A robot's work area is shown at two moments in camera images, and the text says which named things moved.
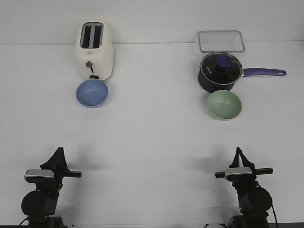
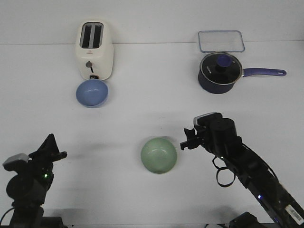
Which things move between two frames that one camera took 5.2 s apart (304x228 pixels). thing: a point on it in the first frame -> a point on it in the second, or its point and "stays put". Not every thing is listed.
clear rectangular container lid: (221, 41) stays put
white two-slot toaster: (94, 47) stays put
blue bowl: (92, 93) stays put
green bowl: (224, 105) -> (159, 155)
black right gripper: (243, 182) -> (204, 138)
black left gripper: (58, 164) -> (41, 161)
